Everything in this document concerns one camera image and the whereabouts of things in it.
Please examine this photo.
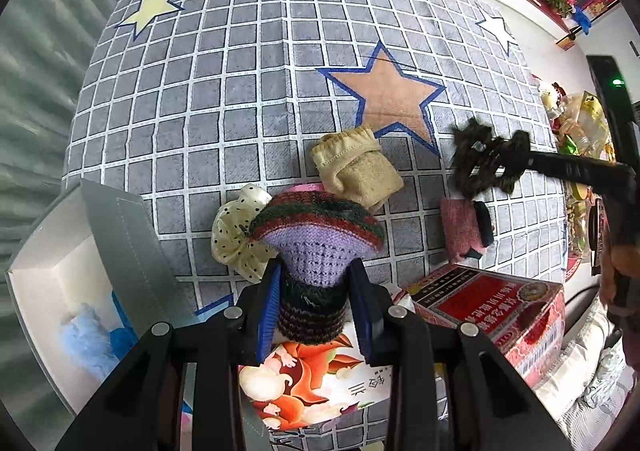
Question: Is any pink cloth with black trim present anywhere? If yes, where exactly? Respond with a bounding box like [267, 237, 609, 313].
[440, 198, 496, 264]

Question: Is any dark brown scrunchie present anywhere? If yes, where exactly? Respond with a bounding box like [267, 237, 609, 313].
[450, 117, 531, 199]

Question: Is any light blue fluffy cloth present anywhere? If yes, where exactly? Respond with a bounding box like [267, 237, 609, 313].
[60, 303, 116, 379]

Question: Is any red carton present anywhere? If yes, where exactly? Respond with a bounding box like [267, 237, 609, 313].
[400, 263, 566, 382]

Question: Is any purple striped knitted hat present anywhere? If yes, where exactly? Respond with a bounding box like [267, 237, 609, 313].
[247, 190, 387, 346]

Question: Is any squirrel print tissue pack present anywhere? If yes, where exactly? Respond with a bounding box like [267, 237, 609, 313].
[237, 331, 401, 434]

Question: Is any cream polka-dot scrunchie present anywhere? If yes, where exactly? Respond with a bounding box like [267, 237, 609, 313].
[211, 184, 281, 284]

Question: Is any beige sock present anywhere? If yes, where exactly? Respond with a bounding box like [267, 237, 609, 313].
[311, 126, 405, 211]

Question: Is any blue crinkled cloth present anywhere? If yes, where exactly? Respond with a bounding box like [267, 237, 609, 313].
[107, 291, 138, 362]

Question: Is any yellow snack bag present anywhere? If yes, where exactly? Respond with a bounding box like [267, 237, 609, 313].
[560, 91, 611, 162]

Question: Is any grey checked star tablecloth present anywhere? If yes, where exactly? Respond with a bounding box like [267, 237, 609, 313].
[60, 0, 568, 451]

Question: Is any green curtain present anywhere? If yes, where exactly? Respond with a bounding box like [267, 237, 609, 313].
[0, 0, 131, 242]

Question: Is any white cardboard box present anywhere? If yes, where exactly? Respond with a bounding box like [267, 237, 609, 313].
[5, 178, 211, 419]

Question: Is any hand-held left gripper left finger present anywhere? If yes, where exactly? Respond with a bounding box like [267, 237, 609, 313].
[55, 261, 282, 451]

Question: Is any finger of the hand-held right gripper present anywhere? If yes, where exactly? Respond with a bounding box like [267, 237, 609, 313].
[520, 150, 632, 193]

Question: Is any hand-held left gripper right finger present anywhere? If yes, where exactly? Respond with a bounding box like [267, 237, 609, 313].
[350, 258, 571, 451]

